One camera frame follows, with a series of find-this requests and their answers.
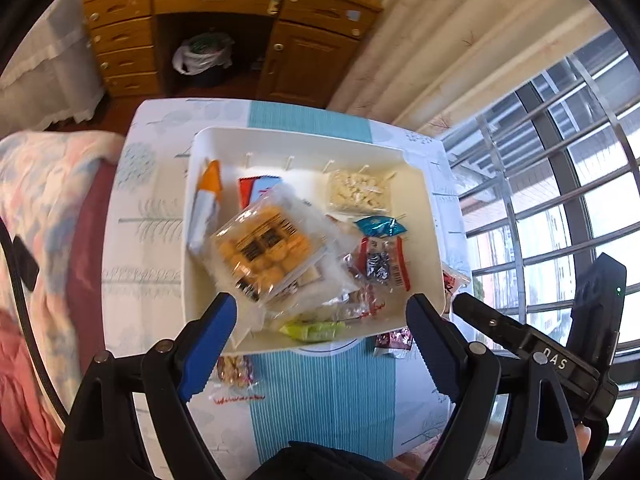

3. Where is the person's right hand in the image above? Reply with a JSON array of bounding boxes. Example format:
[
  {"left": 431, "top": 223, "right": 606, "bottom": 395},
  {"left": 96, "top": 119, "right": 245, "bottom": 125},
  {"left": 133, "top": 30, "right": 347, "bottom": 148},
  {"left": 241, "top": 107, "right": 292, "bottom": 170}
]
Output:
[{"left": 574, "top": 422, "right": 593, "bottom": 461}]

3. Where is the orange cracker packet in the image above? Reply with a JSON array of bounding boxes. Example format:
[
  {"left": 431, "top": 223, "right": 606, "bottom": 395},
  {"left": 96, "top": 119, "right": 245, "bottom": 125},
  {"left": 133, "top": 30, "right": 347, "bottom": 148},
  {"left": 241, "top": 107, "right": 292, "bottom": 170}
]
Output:
[{"left": 210, "top": 195, "right": 333, "bottom": 303}]

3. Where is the green candy packet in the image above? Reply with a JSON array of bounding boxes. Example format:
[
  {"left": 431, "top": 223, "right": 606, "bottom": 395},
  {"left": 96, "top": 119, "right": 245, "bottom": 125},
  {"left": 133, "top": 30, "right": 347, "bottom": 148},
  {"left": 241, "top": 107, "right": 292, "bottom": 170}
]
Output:
[{"left": 279, "top": 321, "right": 348, "bottom": 343}]

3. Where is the red blue biscuit pack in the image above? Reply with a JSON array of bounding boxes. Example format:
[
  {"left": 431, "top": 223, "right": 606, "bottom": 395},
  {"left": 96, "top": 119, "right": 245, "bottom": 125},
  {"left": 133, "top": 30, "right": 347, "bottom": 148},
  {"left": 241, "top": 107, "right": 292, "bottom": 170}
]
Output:
[{"left": 236, "top": 174, "right": 283, "bottom": 211}]

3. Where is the trash bin with bag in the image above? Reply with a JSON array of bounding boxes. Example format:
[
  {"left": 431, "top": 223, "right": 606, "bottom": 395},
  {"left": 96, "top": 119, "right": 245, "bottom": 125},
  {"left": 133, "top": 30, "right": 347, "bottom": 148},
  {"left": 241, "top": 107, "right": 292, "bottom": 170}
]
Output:
[{"left": 172, "top": 32, "right": 235, "bottom": 88}]

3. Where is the pink blanket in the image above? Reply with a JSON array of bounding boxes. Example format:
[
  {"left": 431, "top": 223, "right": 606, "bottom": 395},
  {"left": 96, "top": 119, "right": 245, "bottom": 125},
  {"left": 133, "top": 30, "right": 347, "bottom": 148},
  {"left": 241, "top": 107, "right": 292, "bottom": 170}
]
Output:
[{"left": 0, "top": 310, "right": 66, "bottom": 476}]

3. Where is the teal foil candy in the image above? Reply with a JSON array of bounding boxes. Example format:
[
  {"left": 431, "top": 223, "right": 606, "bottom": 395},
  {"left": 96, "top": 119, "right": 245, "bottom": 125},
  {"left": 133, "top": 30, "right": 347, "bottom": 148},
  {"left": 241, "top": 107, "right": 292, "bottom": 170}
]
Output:
[{"left": 354, "top": 215, "right": 408, "bottom": 238}]

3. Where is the metal window grille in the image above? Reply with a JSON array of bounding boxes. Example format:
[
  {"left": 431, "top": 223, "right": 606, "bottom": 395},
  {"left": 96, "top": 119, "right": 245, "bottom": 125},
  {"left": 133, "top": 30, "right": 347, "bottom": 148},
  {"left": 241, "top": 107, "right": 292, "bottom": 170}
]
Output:
[{"left": 440, "top": 30, "right": 640, "bottom": 451}]

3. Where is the black phone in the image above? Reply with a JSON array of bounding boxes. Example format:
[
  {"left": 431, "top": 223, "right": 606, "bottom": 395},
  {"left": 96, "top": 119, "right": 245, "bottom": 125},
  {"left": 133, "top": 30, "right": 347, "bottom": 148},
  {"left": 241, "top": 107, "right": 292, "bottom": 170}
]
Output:
[{"left": 11, "top": 235, "right": 40, "bottom": 291}]

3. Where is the floral blanket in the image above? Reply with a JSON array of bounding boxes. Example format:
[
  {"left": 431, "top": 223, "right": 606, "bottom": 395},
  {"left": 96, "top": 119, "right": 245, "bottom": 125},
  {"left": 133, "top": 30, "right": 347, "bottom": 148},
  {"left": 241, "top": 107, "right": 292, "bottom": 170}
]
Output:
[{"left": 0, "top": 130, "right": 126, "bottom": 411}]

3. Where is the cream curtain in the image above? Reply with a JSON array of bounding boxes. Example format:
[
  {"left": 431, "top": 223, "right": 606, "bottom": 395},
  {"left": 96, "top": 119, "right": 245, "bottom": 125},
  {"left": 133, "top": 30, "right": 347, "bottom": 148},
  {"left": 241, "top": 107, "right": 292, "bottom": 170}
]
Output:
[{"left": 327, "top": 0, "right": 616, "bottom": 136}]

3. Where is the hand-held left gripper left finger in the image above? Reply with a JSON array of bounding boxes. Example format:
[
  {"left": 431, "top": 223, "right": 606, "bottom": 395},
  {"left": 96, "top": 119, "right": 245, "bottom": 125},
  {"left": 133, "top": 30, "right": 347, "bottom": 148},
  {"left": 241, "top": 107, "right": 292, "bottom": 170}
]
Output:
[{"left": 59, "top": 292, "right": 238, "bottom": 480}]

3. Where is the red label clear packet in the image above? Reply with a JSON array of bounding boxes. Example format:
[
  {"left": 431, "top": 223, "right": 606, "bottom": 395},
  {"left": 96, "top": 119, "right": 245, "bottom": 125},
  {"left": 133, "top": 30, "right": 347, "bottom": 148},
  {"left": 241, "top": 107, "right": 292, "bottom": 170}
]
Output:
[{"left": 356, "top": 237, "right": 412, "bottom": 291}]

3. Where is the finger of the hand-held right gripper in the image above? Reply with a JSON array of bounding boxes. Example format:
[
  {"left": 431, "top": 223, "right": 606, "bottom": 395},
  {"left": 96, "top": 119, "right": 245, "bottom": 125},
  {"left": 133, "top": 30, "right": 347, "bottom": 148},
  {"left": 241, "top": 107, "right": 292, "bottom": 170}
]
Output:
[{"left": 451, "top": 292, "right": 618, "bottom": 423}]

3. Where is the brown candy packet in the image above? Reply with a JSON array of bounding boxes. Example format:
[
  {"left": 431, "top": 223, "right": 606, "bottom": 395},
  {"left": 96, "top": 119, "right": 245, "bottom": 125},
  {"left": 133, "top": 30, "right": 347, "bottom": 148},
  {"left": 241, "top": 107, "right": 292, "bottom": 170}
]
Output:
[{"left": 372, "top": 327, "right": 413, "bottom": 358}]

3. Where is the white orange snack bar packet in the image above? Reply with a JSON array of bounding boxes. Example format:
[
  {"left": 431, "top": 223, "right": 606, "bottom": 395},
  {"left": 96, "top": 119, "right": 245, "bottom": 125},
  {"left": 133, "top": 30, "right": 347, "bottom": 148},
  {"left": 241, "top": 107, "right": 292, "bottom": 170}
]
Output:
[{"left": 187, "top": 158, "right": 223, "bottom": 256}]

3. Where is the pink bed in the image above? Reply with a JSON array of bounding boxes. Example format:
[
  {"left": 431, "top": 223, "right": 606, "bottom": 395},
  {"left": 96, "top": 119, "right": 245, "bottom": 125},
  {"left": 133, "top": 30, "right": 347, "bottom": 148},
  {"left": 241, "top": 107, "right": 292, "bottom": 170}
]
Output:
[{"left": 65, "top": 160, "right": 118, "bottom": 376}]

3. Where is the printed tablecloth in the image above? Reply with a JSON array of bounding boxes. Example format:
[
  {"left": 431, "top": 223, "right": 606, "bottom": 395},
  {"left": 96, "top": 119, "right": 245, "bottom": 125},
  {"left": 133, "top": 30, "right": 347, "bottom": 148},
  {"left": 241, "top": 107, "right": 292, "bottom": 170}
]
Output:
[{"left": 102, "top": 99, "right": 473, "bottom": 480}]

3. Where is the white plastic bin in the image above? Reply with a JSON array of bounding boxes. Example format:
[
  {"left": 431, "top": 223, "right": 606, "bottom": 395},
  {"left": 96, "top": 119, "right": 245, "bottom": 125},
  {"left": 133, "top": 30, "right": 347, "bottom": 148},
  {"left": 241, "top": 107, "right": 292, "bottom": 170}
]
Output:
[{"left": 182, "top": 126, "right": 447, "bottom": 356}]

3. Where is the clear white candy packet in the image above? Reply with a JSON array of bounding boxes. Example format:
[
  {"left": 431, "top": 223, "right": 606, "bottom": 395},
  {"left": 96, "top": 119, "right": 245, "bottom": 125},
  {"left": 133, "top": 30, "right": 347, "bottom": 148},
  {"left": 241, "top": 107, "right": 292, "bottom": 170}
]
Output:
[{"left": 326, "top": 169, "right": 393, "bottom": 213}]

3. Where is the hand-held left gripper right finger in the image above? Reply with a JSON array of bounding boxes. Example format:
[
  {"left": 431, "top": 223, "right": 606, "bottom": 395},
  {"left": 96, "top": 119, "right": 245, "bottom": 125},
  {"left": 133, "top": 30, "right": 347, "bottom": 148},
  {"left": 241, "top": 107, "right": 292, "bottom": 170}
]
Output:
[{"left": 406, "top": 294, "right": 583, "bottom": 480}]

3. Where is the clear nut mix packet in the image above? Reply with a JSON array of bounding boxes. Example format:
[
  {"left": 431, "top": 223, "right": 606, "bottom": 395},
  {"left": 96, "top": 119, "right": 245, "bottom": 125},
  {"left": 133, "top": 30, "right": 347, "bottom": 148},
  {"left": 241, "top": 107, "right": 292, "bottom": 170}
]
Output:
[{"left": 210, "top": 354, "right": 266, "bottom": 406}]

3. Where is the black cable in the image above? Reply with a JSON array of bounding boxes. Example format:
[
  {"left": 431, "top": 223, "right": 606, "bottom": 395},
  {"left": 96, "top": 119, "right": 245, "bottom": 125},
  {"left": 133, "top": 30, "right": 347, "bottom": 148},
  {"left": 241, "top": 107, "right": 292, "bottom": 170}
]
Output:
[{"left": 0, "top": 220, "right": 68, "bottom": 418}]

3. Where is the white lace cover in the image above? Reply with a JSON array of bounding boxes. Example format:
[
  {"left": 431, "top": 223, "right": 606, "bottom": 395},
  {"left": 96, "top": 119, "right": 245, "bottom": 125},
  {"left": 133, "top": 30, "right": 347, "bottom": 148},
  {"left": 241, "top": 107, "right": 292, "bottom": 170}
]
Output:
[{"left": 0, "top": 0, "right": 108, "bottom": 136}]

